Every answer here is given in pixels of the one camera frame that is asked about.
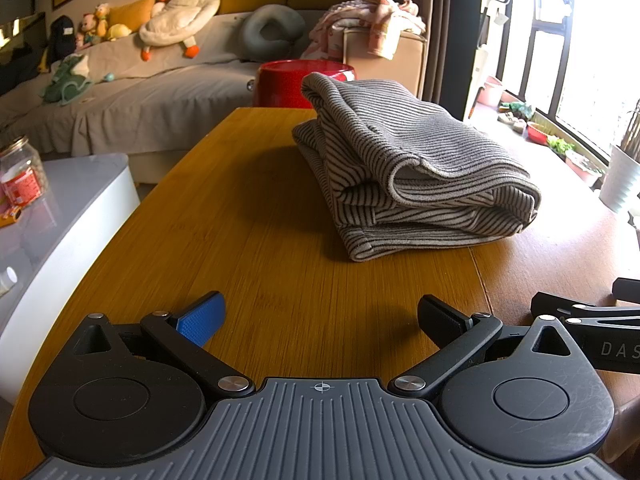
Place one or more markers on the brown curtain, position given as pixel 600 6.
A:
pixel 452 35

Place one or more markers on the small colourful plush doll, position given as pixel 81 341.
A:
pixel 92 25

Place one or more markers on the green toy figure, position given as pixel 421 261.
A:
pixel 517 109

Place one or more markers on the pink metal bowl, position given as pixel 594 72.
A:
pixel 582 166

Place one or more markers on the glass jar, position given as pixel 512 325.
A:
pixel 22 175

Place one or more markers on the grey side table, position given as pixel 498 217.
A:
pixel 70 220

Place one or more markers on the green plush toy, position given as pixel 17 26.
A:
pixel 67 80

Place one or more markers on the yellow throw pillow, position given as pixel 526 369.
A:
pixel 132 12

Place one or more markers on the green plant tray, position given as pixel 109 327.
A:
pixel 561 146

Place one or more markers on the small teal toy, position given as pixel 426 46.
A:
pixel 109 77

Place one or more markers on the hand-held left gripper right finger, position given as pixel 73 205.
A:
pixel 440 322

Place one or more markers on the black plush toy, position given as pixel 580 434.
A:
pixel 60 37

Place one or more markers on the small pink bucket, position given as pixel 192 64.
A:
pixel 493 91

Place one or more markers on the grey neck pillow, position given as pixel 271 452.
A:
pixel 270 32

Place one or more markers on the white goose plush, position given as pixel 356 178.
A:
pixel 180 10

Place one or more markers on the red bowl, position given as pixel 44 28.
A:
pixel 537 134

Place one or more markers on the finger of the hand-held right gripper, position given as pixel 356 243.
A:
pixel 627 291
pixel 550 304

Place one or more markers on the pink blanket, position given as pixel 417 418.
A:
pixel 370 17

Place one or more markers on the small yellow plush toy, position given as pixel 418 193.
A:
pixel 119 32

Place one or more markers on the grey striped sweater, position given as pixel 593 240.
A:
pixel 400 160

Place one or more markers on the beige box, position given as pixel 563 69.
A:
pixel 400 70

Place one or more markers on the white stick vacuum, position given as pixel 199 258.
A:
pixel 480 60

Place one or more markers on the white ribbed plant pot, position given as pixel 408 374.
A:
pixel 622 180

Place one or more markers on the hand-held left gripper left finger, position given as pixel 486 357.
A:
pixel 200 320

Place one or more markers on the grey sofa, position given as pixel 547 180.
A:
pixel 150 105

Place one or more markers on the red enamel pot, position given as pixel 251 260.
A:
pixel 280 85

